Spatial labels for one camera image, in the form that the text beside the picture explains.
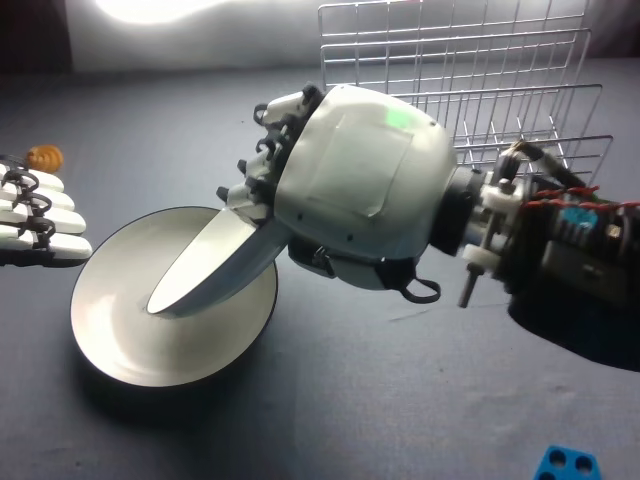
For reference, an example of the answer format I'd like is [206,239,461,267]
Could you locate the white wire dish rack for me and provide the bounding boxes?
[317,0,614,189]

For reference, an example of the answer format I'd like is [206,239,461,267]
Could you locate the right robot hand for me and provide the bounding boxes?
[216,83,459,305]

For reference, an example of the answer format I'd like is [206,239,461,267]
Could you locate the orange toy pastry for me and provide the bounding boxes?
[25,144,65,172]

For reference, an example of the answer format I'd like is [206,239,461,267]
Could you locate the white plate with black rim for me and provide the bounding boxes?
[69,206,280,389]
[144,207,289,320]

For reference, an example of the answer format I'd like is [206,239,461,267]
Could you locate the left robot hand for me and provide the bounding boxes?
[0,154,94,269]

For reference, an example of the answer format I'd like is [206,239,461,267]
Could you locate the blue pentagon block with holes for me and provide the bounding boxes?
[532,444,606,480]

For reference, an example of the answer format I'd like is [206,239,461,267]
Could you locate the white backdrop sheet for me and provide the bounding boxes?
[64,0,601,76]

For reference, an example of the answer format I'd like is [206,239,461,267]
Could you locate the grey table cloth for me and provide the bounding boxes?
[0,54,640,480]

